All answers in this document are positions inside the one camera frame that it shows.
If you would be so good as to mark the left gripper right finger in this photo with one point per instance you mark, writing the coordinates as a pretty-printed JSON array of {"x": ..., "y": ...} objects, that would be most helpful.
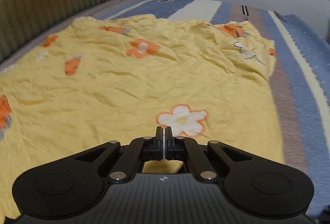
[{"x": 254, "y": 185}]

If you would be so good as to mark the yellow carrot print quilt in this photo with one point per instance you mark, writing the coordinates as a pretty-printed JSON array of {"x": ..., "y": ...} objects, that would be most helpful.
[{"x": 97, "y": 81}]

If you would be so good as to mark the blue striped bed sheet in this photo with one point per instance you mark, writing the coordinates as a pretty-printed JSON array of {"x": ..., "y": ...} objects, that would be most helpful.
[{"x": 300, "y": 83}]

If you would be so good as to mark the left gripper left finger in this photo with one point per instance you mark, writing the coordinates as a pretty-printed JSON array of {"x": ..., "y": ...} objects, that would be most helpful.
[{"x": 72, "y": 185}]

